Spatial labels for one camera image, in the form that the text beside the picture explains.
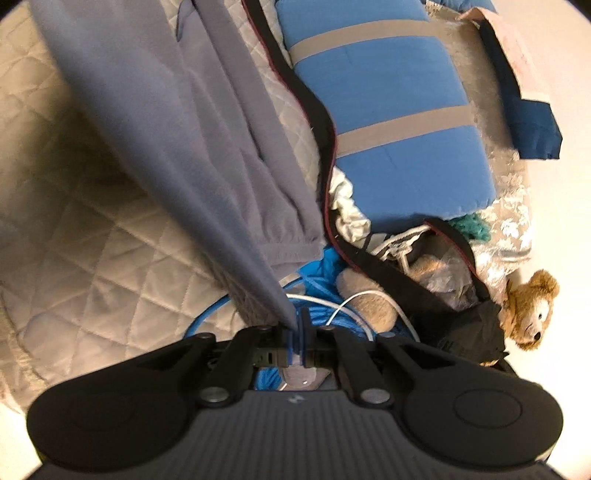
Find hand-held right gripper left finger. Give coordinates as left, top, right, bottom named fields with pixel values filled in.
left=137, top=325, right=294, bottom=408

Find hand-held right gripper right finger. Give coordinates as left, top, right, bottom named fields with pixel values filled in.
left=299, top=308, right=460, bottom=409

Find grey-blue fleece pants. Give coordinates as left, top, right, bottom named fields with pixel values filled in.
left=28, top=0, right=326, bottom=388

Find beige plush toy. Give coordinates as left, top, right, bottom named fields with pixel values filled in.
left=335, top=256, right=462, bottom=334

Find white striped sneaker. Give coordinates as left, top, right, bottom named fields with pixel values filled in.
left=369, top=225, right=432, bottom=273

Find white crumpled cloth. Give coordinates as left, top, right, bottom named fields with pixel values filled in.
left=330, top=166, right=372, bottom=243

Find black bag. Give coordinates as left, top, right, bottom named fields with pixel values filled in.
left=342, top=217, right=511, bottom=367

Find teal knitted cloth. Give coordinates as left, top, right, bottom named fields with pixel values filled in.
left=448, top=213, right=492, bottom=243

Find blue grey-striped pillow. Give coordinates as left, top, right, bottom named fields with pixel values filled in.
left=274, top=0, right=497, bottom=221

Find brown teddy bear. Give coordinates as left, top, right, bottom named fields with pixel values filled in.
left=501, top=270, right=561, bottom=354

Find white quilted bedspread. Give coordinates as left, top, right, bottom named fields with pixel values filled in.
left=0, top=0, right=324, bottom=416

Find navy blue cloth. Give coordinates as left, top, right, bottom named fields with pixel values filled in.
left=475, top=18, right=564, bottom=160

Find pale pink sheet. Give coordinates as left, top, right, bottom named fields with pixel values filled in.
left=457, top=7, right=552, bottom=102

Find blue coiled cable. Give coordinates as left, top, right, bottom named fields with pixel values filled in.
left=185, top=244, right=402, bottom=393

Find white cable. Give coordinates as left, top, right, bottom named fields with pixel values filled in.
left=281, top=290, right=421, bottom=343

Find black red-edged strap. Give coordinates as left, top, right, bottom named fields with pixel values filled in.
left=242, top=0, right=370, bottom=264

